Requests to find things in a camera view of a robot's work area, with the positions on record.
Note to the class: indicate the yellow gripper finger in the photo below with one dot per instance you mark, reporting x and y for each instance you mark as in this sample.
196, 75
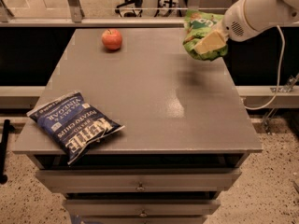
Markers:
212, 42

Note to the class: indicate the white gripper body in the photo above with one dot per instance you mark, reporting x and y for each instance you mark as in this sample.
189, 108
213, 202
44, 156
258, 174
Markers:
234, 21

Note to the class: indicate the green rice chip bag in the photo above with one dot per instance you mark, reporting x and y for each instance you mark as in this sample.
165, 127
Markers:
198, 24

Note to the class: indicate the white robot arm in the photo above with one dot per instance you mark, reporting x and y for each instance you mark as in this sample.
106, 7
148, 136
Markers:
275, 13

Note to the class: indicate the red apple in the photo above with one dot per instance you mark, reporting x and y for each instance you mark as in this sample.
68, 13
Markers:
111, 39

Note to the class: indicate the blue kettle potato chip bag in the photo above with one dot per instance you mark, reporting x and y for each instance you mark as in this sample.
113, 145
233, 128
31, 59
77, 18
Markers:
73, 124

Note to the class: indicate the black office chair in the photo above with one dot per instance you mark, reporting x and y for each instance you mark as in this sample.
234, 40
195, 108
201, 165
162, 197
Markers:
132, 0

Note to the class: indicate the grey cabinet with drawers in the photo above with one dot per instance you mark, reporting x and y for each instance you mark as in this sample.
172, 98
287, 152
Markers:
177, 113

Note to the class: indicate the upper grey drawer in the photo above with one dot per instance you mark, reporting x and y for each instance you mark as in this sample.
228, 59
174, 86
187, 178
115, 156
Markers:
137, 181

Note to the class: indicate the grey drawer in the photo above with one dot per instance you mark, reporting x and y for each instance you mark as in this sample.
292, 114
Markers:
141, 208
137, 181

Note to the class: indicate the lower grey drawer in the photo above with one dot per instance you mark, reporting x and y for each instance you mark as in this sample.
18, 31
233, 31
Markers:
141, 208

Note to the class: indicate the black bar at left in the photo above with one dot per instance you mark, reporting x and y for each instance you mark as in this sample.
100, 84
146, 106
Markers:
3, 150

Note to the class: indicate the metal railing frame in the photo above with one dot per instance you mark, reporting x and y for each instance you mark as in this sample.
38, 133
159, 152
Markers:
102, 13

